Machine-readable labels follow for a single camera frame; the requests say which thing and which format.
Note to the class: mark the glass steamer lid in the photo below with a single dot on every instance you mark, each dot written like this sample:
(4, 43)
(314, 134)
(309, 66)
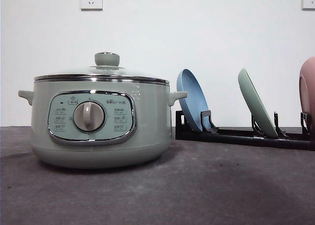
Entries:
(106, 69)

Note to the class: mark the green plate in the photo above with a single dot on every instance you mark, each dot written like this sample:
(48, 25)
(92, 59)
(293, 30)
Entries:
(257, 105)

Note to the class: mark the blue plate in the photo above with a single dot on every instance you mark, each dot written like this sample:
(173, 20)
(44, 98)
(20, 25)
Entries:
(195, 102)

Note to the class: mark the green electric steamer pot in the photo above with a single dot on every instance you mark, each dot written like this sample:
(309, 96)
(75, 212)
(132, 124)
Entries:
(101, 125)

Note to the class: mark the pink plate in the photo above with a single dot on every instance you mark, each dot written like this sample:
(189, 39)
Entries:
(307, 90)

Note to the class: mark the black dish rack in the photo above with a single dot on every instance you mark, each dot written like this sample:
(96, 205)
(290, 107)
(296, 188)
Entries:
(253, 137)

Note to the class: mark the white wall socket left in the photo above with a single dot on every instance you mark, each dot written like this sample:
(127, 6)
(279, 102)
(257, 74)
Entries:
(91, 5)

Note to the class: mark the white wall socket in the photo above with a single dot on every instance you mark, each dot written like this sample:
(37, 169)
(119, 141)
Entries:
(307, 5)
(91, 5)

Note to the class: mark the white wall socket right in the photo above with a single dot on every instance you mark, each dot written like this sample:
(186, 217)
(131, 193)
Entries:
(307, 5)

